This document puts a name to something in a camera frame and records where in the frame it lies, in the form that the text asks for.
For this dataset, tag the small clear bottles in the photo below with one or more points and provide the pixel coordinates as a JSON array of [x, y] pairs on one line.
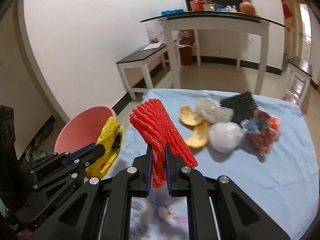
[[232, 8]]

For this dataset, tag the white paper tray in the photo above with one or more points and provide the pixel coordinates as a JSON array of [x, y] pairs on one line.
[[152, 46]]

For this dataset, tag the orange round fruit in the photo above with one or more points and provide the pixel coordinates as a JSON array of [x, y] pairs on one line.
[[247, 8]]

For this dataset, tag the red bin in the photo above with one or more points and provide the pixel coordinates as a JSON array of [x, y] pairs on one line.
[[185, 56]]

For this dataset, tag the white crumpled plastic ball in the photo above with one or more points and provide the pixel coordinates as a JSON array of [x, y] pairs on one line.
[[225, 136]]

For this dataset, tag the red foam net sleeve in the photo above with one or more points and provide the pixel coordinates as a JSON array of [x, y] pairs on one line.
[[155, 122]]

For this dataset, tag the white bench with black top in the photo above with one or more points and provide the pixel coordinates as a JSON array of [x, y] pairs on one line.
[[140, 55]]

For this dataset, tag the orange peel piece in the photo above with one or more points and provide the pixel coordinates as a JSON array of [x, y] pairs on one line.
[[187, 118], [200, 137]]

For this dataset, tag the yellow snack wrapper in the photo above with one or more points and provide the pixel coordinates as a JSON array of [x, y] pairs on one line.
[[107, 137]]

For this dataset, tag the dark red box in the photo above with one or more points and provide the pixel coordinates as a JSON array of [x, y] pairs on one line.
[[187, 37]]

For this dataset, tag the clear plastic wrap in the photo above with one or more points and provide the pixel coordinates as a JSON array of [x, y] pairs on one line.
[[207, 111]]

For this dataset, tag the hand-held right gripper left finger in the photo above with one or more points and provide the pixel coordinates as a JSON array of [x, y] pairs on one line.
[[149, 165]]

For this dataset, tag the red wall decoration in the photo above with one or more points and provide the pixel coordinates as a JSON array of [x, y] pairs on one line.
[[288, 12]]

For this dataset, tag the white and yellow jar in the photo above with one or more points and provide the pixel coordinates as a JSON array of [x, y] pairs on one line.
[[209, 7]]

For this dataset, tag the pink plastic bucket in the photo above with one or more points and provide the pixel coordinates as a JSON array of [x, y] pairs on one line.
[[82, 125]]

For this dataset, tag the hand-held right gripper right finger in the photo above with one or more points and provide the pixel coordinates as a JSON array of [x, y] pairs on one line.
[[168, 165]]

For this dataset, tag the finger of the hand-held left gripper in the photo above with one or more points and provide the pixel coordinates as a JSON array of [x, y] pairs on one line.
[[92, 156], [83, 152]]

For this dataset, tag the light blue table cloth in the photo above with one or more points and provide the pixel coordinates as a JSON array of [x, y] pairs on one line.
[[250, 180]]

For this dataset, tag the small white side table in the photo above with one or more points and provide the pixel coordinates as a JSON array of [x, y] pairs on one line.
[[300, 66]]

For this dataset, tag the white table with glass top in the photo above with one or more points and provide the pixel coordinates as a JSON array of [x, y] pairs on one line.
[[175, 27]]

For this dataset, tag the red bucket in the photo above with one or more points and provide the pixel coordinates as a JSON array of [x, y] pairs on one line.
[[197, 5]]

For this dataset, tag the white pink plastic bag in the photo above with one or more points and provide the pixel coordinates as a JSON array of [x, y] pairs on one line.
[[155, 31]]

